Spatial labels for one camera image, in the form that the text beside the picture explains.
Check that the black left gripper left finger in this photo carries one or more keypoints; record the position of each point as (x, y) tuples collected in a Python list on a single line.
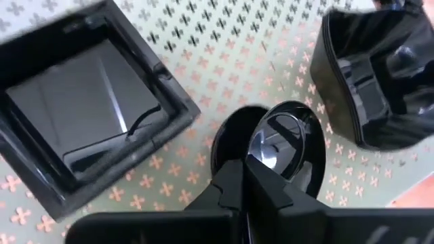
[(227, 193)]

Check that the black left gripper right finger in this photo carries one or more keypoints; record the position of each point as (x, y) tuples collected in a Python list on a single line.
[(264, 196)]

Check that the black teardrop plate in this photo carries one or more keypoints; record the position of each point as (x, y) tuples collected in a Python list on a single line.
[(288, 142), (230, 135)]

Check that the small black square plate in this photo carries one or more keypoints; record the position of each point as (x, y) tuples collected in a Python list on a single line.
[(118, 183), (84, 95)]

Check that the black wavy-edged plate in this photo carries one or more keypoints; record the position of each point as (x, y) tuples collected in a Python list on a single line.
[(334, 84), (317, 84), (390, 67)]

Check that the green perforated metal riser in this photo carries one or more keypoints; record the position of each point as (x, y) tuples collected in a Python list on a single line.
[(237, 67)]

